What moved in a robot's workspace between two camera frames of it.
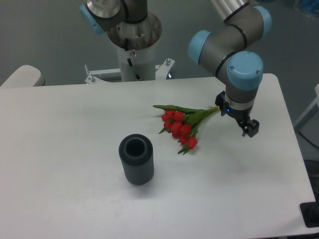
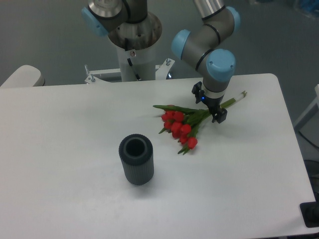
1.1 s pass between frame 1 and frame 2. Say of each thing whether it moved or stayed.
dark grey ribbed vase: stayed
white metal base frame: stayed
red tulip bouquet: stayed
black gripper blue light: moved
